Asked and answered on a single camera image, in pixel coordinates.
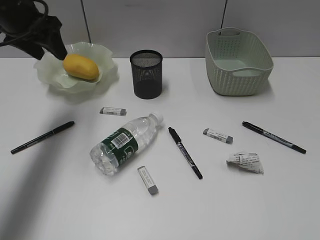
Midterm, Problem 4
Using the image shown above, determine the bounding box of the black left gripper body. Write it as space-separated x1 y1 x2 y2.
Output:
0 0 62 50

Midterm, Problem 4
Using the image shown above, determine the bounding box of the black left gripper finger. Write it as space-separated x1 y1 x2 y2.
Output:
14 42 45 60
47 31 68 60

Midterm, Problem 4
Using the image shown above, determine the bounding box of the yellow mango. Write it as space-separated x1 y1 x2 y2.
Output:
62 54 99 82

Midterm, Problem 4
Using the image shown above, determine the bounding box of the black marker pen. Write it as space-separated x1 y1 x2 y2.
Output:
242 121 307 154
10 121 75 155
168 127 203 180

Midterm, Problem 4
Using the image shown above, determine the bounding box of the clear water bottle green label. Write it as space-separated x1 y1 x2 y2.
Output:
89 112 164 175

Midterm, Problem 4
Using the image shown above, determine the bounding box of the pale green wavy plate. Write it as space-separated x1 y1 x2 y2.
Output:
34 42 119 94

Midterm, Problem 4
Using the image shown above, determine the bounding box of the grey eraser near holder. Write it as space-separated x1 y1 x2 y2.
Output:
99 107 127 116

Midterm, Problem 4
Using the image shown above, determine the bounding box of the black mesh pen holder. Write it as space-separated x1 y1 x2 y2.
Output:
129 49 163 100

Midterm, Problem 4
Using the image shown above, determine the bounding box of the grey eraser front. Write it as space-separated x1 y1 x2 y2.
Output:
137 165 159 196

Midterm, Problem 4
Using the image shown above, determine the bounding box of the pale green woven basket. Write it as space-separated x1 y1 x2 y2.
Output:
205 27 274 97

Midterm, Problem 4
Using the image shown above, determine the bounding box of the grey eraser right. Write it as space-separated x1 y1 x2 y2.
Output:
203 128 234 144

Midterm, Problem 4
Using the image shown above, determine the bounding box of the black wall cable left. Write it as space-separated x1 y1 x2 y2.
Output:
80 0 93 44

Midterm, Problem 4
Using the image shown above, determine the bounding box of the black wall cable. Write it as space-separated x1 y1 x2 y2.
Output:
219 0 229 30
80 0 93 44

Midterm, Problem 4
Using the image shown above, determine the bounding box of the black wall cable right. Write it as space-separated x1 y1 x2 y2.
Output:
219 0 229 30

